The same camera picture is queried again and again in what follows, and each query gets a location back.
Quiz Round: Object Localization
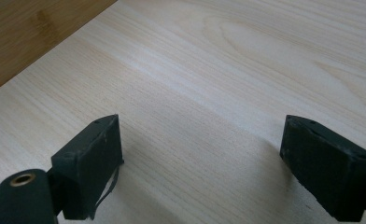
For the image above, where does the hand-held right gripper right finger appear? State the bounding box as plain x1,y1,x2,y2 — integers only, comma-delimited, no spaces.
279,114,366,223

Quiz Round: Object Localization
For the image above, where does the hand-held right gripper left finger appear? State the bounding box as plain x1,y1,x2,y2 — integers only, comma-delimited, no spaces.
50,114,125,221

